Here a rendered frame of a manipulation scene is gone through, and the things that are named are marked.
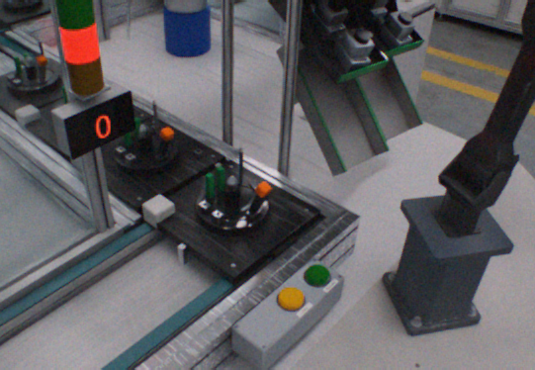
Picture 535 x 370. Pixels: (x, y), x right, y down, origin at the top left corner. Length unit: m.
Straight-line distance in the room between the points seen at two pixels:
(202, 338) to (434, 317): 0.42
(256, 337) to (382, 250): 0.41
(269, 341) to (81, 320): 0.32
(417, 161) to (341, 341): 0.61
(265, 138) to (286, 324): 0.69
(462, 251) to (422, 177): 0.51
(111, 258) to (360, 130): 0.57
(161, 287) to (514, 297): 0.68
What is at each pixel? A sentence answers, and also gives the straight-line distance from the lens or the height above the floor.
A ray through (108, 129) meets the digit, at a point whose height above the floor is 1.19.
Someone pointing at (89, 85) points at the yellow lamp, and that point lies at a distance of 0.83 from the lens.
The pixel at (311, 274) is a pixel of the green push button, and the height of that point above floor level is 0.97.
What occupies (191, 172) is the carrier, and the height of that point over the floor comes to 0.97.
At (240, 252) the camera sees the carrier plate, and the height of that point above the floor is 0.97.
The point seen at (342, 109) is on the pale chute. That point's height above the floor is 1.07.
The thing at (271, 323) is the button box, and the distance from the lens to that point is 0.87.
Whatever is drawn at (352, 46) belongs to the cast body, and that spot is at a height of 1.25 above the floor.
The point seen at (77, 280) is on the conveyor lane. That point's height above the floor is 0.94.
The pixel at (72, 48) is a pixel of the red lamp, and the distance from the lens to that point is 0.81.
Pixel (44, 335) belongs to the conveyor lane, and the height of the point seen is 0.92.
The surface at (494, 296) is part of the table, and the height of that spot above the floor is 0.86.
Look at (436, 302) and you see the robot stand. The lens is 0.98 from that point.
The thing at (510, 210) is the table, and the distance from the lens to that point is 1.37.
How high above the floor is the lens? 1.65
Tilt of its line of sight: 38 degrees down
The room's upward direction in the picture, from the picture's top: 3 degrees clockwise
